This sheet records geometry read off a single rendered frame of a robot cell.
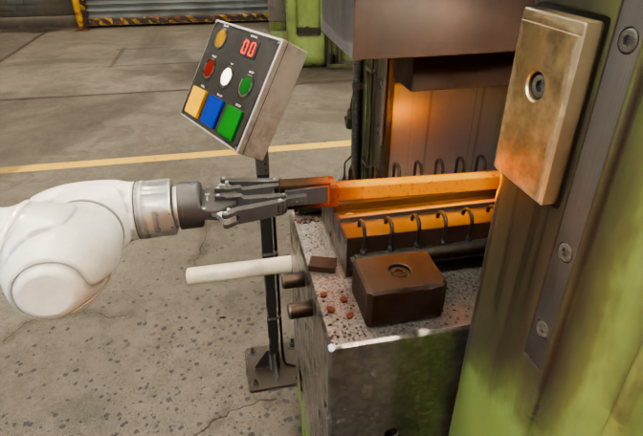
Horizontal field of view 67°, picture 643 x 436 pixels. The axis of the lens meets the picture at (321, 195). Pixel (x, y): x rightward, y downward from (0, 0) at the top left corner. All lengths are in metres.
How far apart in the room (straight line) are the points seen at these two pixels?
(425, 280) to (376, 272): 0.07
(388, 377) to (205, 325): 1.41
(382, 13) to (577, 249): 0.36
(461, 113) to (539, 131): 0.56
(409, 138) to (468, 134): 0.13
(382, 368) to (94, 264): 0.42
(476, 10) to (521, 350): 0.43
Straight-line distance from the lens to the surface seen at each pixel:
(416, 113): 1.01
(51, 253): 0.60
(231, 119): 1.20
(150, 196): 0.76
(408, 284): 0.71
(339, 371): 0.74
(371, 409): 0.82
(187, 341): 2.06
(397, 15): 0.66
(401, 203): 0.88
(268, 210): 0.75
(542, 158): 0.50
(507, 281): 0.63
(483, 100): 1.07
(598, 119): 0.48
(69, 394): 2.02
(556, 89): 0.49
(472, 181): 0.88
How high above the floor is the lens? 1.42
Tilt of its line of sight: 29 degrees down
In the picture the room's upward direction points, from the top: straight up
